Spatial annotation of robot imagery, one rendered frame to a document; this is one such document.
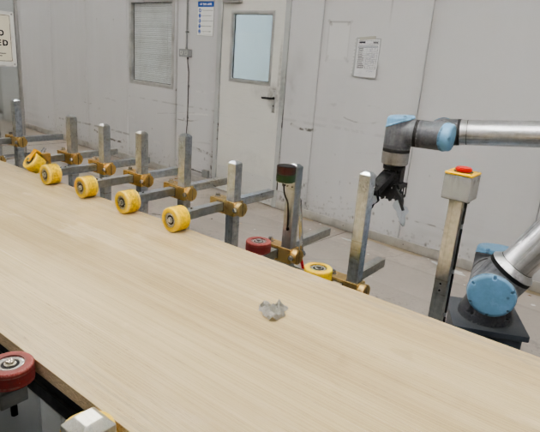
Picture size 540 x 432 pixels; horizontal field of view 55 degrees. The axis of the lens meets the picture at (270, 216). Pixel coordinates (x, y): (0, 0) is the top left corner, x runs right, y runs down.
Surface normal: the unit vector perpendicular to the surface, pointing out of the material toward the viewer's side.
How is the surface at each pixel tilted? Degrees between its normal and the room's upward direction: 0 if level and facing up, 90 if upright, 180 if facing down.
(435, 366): 0
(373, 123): 90
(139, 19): 90
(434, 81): 90
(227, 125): 90
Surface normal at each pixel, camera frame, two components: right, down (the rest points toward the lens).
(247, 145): -0.67, 0.18
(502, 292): -0.47, 0.30
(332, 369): 0.07, -0.95
